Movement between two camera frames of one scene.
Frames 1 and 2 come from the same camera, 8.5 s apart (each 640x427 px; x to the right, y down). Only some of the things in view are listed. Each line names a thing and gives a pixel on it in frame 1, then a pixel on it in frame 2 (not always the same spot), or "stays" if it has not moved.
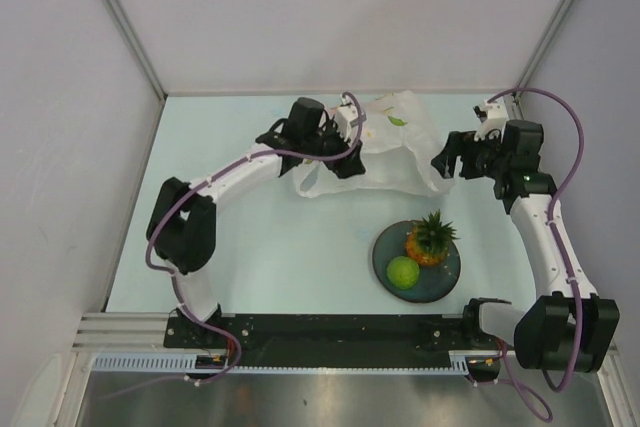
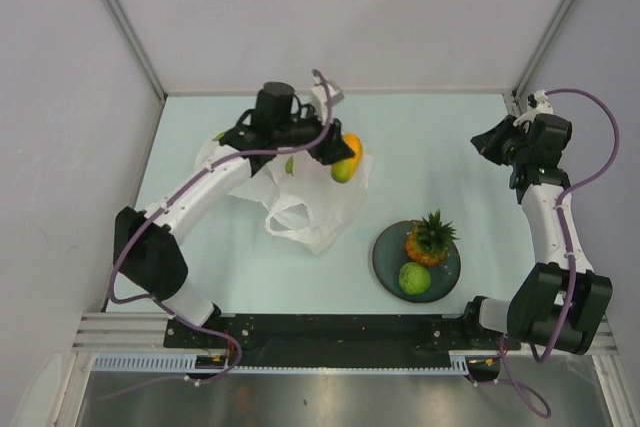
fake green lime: (403, 272) to (414, 278)
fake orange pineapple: (428, 242) stays
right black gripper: (460, 144) to (487, 143)
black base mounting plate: (328, 339) stays
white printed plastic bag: (397, 152) to (306, 200)
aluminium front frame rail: (119, 331) stays
